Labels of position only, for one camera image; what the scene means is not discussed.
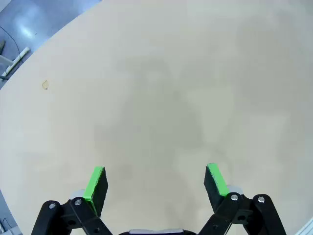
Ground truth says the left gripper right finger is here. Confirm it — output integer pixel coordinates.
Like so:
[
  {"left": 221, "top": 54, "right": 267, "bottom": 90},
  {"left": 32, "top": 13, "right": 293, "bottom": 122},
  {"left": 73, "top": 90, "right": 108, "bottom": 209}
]
[{"left": 198, "top": 163, "right": 287, "bottom": 235}]

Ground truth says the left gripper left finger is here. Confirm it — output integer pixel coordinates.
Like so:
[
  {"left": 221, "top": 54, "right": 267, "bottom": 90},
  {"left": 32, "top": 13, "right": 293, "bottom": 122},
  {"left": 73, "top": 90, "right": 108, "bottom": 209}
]
[{"left": 30, "top": 166, "right": 113, "bottom": 235}]

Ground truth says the white floor cable duct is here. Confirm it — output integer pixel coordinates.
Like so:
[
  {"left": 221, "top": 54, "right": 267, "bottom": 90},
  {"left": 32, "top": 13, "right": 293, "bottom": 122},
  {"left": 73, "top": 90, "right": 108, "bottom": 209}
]
[{"left": 1, "top": 47, "right": 31, "bottom": 79}]

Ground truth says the thin black floor cable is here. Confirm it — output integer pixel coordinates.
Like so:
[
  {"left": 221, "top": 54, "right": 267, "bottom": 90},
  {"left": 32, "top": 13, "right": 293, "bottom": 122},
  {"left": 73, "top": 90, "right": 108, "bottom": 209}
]
[{"left": 0, "top": 25, "right": 22, "bottom": 59}]

